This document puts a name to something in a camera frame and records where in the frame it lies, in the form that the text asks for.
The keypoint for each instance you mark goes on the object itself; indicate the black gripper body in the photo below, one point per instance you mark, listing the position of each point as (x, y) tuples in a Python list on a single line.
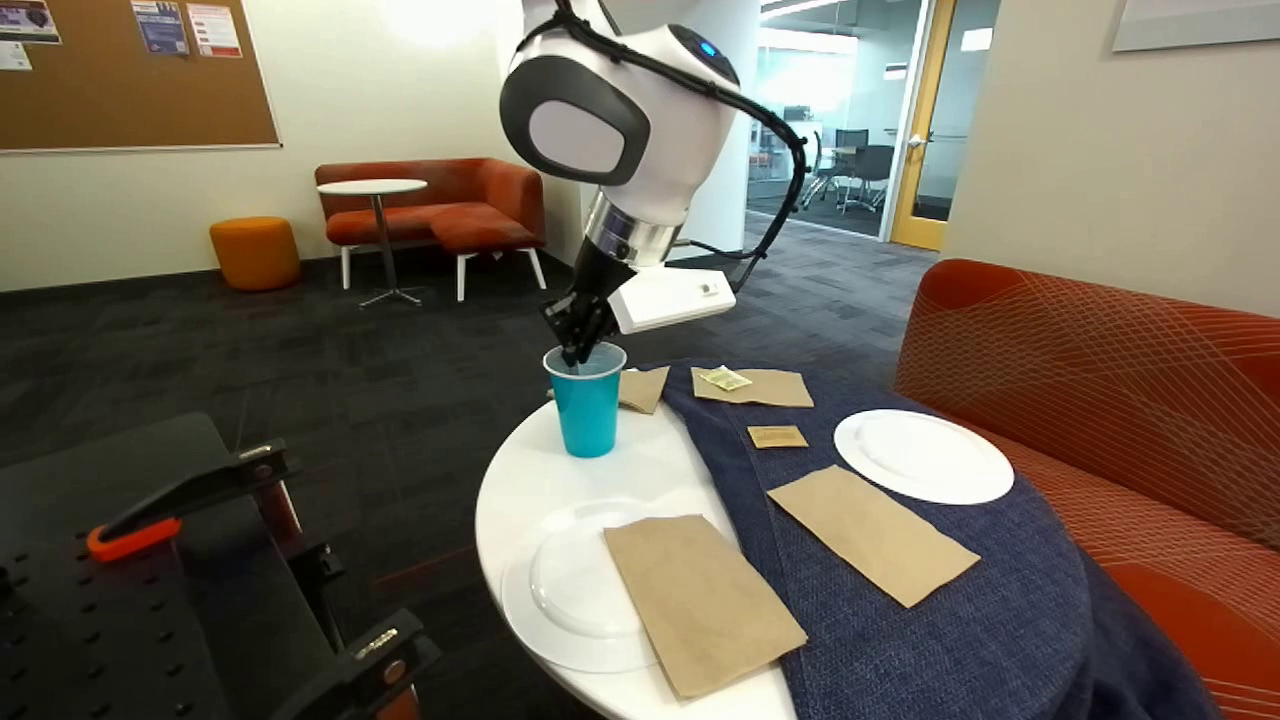
[(588, 298)]

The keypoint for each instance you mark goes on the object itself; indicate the light blue plastic cup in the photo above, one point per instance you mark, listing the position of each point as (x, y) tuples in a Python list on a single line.
[(584, 404)]

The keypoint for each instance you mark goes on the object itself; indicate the folded brown paper napkin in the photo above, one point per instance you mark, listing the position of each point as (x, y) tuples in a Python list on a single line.
[(647, 389)]

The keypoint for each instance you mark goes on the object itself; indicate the yellow packet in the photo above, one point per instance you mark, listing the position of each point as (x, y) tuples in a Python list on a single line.
[(726, 380)]

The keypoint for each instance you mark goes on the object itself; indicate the orange lounge sofa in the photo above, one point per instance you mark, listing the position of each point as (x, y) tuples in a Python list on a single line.
[(452, 214)]

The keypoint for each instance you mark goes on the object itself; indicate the brown napkin under packet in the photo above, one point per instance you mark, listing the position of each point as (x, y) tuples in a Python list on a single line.
[(777, 389)]

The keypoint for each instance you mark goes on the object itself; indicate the small square brown napkin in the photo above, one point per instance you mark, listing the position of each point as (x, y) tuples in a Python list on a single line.
[(777, 436)]

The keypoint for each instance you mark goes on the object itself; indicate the white plate under napkin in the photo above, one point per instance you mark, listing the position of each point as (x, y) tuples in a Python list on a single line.
[(574, 584)]

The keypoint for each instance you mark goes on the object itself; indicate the small round white table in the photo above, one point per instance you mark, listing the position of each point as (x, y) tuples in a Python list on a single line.
[(375, 189)]

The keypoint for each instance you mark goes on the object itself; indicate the large brown paper napkin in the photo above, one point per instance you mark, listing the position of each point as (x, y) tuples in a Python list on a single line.
[(700, 600)]

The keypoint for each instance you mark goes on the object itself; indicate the black office chair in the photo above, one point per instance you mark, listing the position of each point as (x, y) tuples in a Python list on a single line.
[(864, 165)]

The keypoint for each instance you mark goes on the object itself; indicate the orange round ottoman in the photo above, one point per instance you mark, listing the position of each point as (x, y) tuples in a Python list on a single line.
[(253, 252)]

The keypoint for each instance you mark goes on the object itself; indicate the white round plate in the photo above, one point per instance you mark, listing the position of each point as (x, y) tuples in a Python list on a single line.
[(922, 458)]

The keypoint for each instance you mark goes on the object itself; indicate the yellow framed glass door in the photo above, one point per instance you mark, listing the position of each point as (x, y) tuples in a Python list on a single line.
[(922, 124)]

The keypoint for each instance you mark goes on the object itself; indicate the dark blue cloth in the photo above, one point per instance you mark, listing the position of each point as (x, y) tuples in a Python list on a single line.
[(933, 640)]

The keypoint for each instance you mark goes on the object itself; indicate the white red poster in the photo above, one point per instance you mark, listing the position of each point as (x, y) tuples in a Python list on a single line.
[(215, 31)]

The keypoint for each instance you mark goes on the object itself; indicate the blue poster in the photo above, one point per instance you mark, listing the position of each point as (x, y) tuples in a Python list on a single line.
[(161, 25)]

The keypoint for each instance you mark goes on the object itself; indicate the cork bulletin board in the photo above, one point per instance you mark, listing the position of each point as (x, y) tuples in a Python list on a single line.
[(120, 92)]

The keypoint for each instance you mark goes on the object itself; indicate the orange red corner couch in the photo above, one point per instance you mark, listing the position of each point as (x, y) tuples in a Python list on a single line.
[(1134, 402)]

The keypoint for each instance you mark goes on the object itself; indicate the small white paper sheet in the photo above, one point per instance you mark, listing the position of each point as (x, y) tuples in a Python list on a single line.
[(14, 56)]

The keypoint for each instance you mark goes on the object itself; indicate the black bracket clamp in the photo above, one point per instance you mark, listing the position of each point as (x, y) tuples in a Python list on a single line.
[(375, 655)]

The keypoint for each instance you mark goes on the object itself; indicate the grey wall sign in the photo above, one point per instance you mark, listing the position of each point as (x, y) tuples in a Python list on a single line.
[(1193, 25)]

